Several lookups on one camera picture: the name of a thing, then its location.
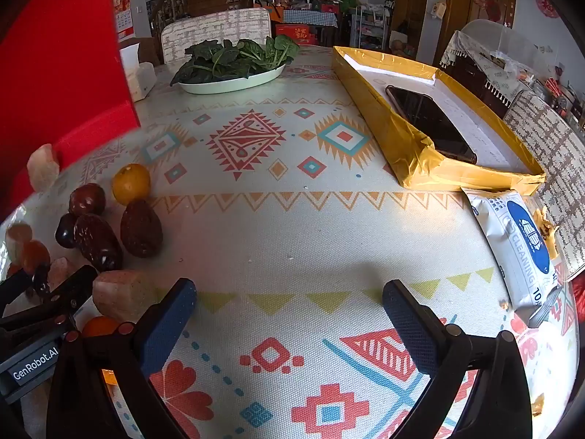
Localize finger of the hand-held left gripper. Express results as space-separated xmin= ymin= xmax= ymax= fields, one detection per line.
xmin=0 ymin=265 xmax=99 ymax=330
xmin=0 ymin=263 xmax=52 ymax=305

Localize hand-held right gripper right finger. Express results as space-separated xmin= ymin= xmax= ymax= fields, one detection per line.
xmin=382 ymin=279 xmax=547 ymax=439

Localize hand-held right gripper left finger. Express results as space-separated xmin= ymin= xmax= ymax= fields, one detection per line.
xmin=46 ymin=278 xmax=198 ymax=439

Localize small dark jujube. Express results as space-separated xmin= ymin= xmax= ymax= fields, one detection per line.
xmin=32 ymin=265 xmax=51 ymax=297
xmin=55 ymin=225 xmax=78 ymax=248

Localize small orange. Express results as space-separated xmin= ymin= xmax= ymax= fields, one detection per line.
xmin=81 ymin=315 xmax=120 ymax=386
xmin=22 ymin=240 xmax=51 ymax=275

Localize beige round cake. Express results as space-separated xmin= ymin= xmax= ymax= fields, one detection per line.
xmin=92 ymin=270 xmax=158 ymax=324

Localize long speckled red jujube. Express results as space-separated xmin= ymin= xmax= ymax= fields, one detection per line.
xmin=74 ymin=214 xmax=124 ymax=271

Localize red tray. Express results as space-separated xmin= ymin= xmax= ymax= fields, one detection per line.
xmin=0 ymin=0 xmax=141 ymax=220

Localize peeled pinkish fruit chunk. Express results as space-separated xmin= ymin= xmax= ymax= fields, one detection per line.
xmin=48 ymin=256 xmax=81 ymax=284

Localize large brown-red jujube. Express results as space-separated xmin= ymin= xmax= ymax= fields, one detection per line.
xmin=120 ymin=199 xmax=164 ymax=258

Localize round red jujube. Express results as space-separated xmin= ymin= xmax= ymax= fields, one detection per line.
xmin=68 ymin=184 xmax=107 ymax=217

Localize wet wipes pack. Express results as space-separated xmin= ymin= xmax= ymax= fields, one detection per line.
xmin=461 ymin=187 xmax=566 ymax=329

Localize patterned tablecloth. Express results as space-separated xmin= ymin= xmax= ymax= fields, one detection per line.
xmin=0 ymin=46 xmax=581 ymax=439

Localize yellow cardboard box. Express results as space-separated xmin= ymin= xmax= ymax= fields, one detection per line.
xmin=332 ymin=46 xmax=547 ymax=191

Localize orange peel scraps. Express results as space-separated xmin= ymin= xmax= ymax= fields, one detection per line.
xmin=532 ymin=208 xmax=562 ymax=259

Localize black smartphone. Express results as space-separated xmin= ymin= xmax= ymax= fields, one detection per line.
xmin=385 ymin=85 xmax=479 ymax=165

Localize chair with patterned cover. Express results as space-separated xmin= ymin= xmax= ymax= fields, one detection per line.
xmin=503 ymin=90 xmax=585 ymax=279
xmin=160 ymin=8 xmax=273 ymax=65

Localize tissue box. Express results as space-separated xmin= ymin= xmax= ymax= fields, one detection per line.
xmin=119 ymin=38 xmax=159 ymax=102

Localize white oval plate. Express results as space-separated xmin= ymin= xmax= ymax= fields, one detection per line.
xmin=177 ymin=63 xmax=287 ymax=95

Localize spinach leaves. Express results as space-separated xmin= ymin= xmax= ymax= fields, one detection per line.
xmin=170 ymin=35 xmax=301 ymax=87

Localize cabinet with fringed cloth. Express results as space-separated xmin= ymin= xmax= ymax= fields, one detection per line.
xmin=439 ymin=19 xmax=549 ymax=106

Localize table with checkered cloth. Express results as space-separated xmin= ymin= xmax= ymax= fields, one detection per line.
xmin=269 ymin=8 xmax=340 ymax=47

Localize red wall calendar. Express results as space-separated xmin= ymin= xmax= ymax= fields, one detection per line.
xmin=112 ymin=0 xmax=135 ymax=40

